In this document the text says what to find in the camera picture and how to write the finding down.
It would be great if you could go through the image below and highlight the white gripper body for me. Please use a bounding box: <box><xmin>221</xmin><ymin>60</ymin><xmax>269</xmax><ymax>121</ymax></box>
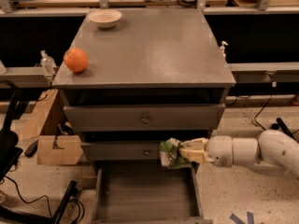
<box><xmin>207</xmin><ymin>135</ymin><xmax>233</xmax><ymax>167</ymax></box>

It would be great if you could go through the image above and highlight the grey middle drawer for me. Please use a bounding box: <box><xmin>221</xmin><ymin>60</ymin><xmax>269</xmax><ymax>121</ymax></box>
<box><xmin>81</xmin><ymin>142</ymin><xmax>160</xmax><ymax>161</ymax></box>

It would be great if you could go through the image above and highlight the black chair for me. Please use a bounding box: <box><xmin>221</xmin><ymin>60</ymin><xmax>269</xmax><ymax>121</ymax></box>
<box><xmin>0</xmin><ymin>80</ymin><xmax>22</xmax><ymax>180</ymax></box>

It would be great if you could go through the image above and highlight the white bowl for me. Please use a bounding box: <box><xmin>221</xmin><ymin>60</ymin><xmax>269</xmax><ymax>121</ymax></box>
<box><xmin>89</xmin><ymin>9</ymin><xmax>122</xmax><ymax>29</ymax></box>

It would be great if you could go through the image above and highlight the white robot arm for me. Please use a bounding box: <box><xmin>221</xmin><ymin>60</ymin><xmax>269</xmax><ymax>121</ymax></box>
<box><xmin>179</xmin><ymin>130</ymin><xmax>299</xmax><ymax>175</ymax></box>

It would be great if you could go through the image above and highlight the black remote on floor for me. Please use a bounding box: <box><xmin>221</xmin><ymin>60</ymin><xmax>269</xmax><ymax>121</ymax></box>
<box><xmin>24</xmin><ymin>141</ymin><xmax>38</xmax><ymax>158</ymax></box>

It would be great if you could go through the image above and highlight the white pump bottle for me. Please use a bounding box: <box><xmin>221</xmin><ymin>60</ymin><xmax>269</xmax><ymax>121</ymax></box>
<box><xmin>220</xmin><ymin>41</ymin><xmax>229</xmax><ymax>58</ymax></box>

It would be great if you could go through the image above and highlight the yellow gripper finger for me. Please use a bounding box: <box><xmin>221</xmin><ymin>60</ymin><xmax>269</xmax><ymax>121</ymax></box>
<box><xmin>184</xmin><ymin>137</ymin><xmax>208</xmax><ymax>150</ymax></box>
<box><xmin>179</xmin><ymin>148</ymin><xmax>207</xmax><ymax>164</ymax></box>

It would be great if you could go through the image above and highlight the wooden block with cutout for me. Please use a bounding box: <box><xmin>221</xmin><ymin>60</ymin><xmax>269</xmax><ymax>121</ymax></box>
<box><xmin>37</xmin><ymin>135</ymin><xmax>83</xmax><ymax>165</ymax></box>

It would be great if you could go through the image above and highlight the grey three-drawer cabinet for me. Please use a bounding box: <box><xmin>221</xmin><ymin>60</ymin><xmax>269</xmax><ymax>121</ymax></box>
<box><xmin>51</xmin><ymin>7</ymin><xmax>236</xmax><ymax>224</ymax></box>

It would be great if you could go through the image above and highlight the grey top drawer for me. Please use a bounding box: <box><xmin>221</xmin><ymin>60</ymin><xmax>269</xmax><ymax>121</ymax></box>
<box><xmin>64</xmin><ymin>105</ymin><xmax>225</xmax><ymax>133</ymax></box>

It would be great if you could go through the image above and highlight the green jalapeno chip bag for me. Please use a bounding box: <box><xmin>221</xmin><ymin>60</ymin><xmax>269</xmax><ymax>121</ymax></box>
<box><xmin>159</xmin><ymin>138</ymin><xmax>192</xmax><ymax>169</ymax></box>

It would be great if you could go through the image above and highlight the black floor stand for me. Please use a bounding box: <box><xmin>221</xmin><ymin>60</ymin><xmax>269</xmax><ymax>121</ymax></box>
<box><xmin>0</xmin><ymin>176</ymin><xmax>85</xmax><ymax>224</ymax></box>

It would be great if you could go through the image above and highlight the clear sanitizer bottle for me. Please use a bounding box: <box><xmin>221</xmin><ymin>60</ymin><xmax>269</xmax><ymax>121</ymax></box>
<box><xmin>40</xmin><ymin>50</ymin><xmax>56</xmax><ymax>74</ymax></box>

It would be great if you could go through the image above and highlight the orange fruit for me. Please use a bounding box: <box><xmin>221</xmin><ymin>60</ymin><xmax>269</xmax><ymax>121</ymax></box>
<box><xmin>64</xmin><ymin>49</ymin><xmax>89</xmax><ymax>73</ymax></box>

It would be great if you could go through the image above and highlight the open grey bottom drawer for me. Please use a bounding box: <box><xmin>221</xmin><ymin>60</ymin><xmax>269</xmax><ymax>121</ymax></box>
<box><xmin>92</xmin><ymin>160</ymin><xmax>213</xmax><ymax>224</ymax></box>

